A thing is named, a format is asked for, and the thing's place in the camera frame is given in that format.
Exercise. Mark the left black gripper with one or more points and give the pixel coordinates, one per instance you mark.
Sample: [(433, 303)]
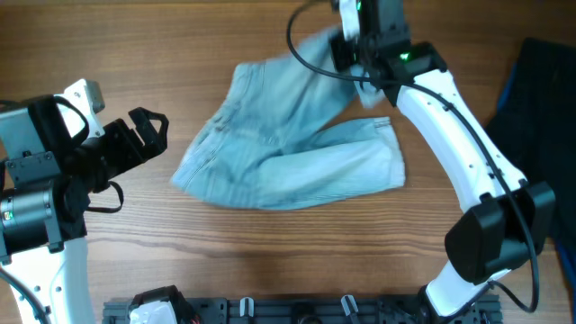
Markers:
[(134, 152)]

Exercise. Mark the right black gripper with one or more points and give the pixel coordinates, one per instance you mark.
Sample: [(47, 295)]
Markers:
[(343, 62)]

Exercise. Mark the light blue denim shorts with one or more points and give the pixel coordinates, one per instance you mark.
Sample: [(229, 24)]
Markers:
[(275, 143)]

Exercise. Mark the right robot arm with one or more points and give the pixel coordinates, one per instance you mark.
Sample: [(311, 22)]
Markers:
[(505, 218)]

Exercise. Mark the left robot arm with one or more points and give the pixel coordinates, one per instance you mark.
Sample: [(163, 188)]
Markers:
[(43, 228)]

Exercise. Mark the black garment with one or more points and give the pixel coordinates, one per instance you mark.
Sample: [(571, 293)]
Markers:
[(535, 135)]

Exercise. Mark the blue garment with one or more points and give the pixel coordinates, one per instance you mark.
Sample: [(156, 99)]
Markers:
[(568, 265)]

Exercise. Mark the left white rail clip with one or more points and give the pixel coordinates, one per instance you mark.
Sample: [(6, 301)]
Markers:
[(246, 308)]

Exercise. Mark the white rail clip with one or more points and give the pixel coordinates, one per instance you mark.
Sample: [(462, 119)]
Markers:
[(349, 306), (246, 308)]

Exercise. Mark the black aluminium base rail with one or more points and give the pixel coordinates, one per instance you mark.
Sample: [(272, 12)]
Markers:
[(386, 309)]

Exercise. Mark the right white rail clip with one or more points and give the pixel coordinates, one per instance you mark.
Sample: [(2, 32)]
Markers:
[(349, 306)]

